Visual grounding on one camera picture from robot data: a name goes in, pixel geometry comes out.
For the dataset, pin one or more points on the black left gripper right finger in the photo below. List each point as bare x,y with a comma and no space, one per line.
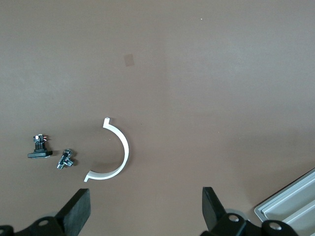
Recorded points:
212,209

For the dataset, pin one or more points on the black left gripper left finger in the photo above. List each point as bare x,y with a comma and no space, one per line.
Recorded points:
75,211

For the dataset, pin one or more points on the small metal connector fitting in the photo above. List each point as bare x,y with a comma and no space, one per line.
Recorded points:
66,160

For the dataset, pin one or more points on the white semicircular plastic clamp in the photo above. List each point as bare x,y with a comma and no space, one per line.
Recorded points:
125,150

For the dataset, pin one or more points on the small black switch component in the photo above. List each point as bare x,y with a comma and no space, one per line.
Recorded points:
39,150

